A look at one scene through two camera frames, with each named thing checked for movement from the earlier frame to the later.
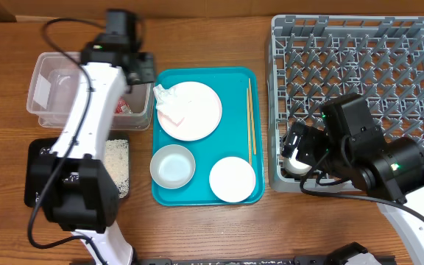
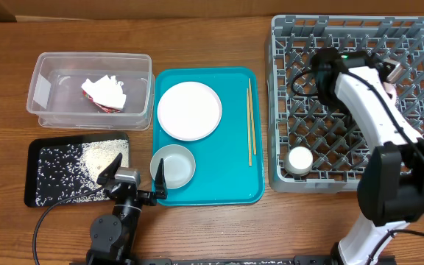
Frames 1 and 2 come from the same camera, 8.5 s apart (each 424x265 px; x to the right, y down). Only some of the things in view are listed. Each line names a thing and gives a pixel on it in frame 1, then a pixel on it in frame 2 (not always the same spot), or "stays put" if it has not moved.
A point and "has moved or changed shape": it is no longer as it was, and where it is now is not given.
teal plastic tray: [230, 139] stays put
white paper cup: [292, 165] stays put
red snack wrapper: [122, 107] has moved or changed shape
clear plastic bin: [54, 91] stays put
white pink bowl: [232, 179] → [390, 88]
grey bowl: [172, 166] stays put
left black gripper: [148, 60] → [150, 197]
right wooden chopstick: [252, 120] stays put
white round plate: [202, 110] stays put
